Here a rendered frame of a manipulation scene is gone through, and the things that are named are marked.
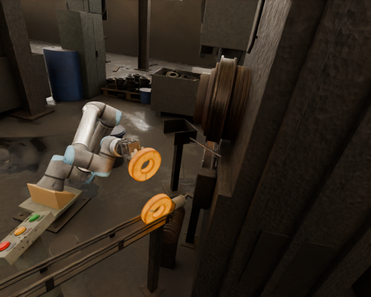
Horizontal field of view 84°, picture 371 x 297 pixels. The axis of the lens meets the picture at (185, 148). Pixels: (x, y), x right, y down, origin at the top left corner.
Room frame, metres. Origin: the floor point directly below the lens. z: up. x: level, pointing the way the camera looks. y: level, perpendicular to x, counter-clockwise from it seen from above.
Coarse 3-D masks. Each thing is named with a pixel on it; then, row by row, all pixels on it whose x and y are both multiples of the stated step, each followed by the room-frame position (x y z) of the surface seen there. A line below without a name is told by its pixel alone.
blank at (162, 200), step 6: (156, 198) 0.68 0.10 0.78; (162, 198) 0.69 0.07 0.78; (168, 198) 0.71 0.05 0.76; (150, 204) 0.65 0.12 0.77; (156, 204) 0.66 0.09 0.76; (162, 204) 0.69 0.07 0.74; (168, 204) 0.72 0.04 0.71; (144, 210) 0.64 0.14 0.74; (150, 210) 0.64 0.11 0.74; (162, 210) 0.70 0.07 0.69; (168, 210) 0.72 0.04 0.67; (144, 216) 0.62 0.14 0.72; (150, 216) 0.64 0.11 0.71; (156, 216) 0.67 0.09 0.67
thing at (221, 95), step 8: (224, 64) 1.05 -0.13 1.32; (232, 64) 1.06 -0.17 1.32; (224, 72) 1.00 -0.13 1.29; (232, 72) 1.01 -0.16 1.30; (224, 80) 0.97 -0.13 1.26; (216, 88) 0.94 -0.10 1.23; (224, 88) 0.95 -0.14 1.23; (216, 96) 0.94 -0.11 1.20; (224, 96) 0.93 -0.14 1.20; (216, 104) 0.93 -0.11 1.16; (224, 104) 0.92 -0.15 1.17; (216, 112) 0.92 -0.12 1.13; (224, 112) 0.92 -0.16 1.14; (216, 120) 0.92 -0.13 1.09; (208, 128) 0.92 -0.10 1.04; (216, 128) 0.93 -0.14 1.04; (208, 136) 0.97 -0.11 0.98; (216, 136) 0.95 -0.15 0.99
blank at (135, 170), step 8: (144, 152) 0.73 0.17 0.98; (152, 152) 0.75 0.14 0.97; (136, 160) 0.70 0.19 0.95; (144, 160) 0.72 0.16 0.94; (152, 160) 0.76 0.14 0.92; (160, 160) 0.79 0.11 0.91; (128, 168) 0.70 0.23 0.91; (136, 168) 0.69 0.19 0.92; (144, 168) 0.76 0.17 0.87; (152, 168) 0.76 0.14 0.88; (136, 176) 0.69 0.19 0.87; (144, 176) 0.73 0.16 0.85
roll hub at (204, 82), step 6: (204, 78) 1.09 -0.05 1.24; (204, 84) 1.06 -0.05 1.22; (198, 90) 1.04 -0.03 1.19; (204, 90) 1.04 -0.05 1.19; (198, 96) 1.02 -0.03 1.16; (204, 96) 1.02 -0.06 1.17; (198, 102) 1.02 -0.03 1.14; (204, 102) 1.01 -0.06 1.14; (198, 108) 1.01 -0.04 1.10; (198, 114) 1.02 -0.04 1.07; (198, 120) 1.04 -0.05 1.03
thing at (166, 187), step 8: (168, 120) 1.75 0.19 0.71; (176, 120) 1.78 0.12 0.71; (184, 120) 1.82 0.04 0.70; (168, 128) 1.75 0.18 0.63; (176, 128) 1.79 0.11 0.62; (184, 128) 1.80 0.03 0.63; (192, 128) 1.67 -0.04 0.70; (168, 136) 1.66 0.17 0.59; (176, 136) 1.51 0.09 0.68; (184, 136) 1.54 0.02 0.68; (192, 136) 1.58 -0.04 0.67; (176, 144) 1.51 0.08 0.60; (176, 152) 1.61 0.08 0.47; (176, 160) 1.61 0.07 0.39; (176, 168) 1.61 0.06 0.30; (176, 176) 1.62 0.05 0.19; (168, 184) 1.70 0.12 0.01; (176, 184) 1.62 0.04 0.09; (168, 192) 1.58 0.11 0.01; (176, 192) 1.60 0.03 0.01; (184, 192) 1.62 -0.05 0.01
